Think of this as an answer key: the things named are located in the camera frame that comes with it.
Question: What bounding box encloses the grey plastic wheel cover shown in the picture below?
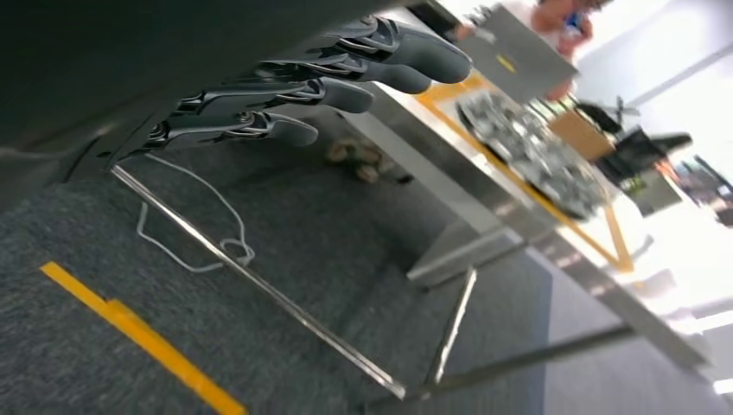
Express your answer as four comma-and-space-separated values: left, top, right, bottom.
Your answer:
456, 90, 612, 222

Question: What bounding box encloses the brown cardboard box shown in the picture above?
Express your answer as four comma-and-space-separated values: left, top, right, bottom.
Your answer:
548, 108, 617, 163

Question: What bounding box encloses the yellow floor tape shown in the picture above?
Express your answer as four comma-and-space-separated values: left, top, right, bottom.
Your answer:
40, 260, 249, 415

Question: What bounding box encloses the steel workbench table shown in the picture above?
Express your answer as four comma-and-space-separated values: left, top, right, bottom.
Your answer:
110, 5, 714, 405

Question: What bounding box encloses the white cable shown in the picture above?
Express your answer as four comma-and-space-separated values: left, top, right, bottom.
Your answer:
135, 153, 257, 274

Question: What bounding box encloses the black device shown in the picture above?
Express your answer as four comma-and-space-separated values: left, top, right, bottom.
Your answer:
574, 97, 694, 186

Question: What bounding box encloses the person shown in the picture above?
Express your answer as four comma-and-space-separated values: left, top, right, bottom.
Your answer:
326, 0, 611, 186

